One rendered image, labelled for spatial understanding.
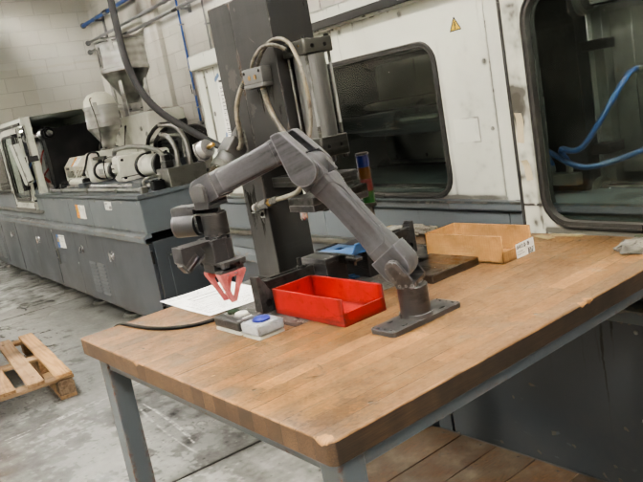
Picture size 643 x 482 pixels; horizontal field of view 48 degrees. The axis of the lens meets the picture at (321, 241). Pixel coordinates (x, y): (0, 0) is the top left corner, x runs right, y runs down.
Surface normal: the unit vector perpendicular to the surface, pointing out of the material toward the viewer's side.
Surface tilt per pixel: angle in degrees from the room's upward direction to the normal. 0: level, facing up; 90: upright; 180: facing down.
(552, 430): 90
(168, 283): 90
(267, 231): 90
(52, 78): 91
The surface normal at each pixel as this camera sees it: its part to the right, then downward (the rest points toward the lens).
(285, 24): 0.62, 0.04
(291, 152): -0.39, 0.25
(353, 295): -0.76, 0.25
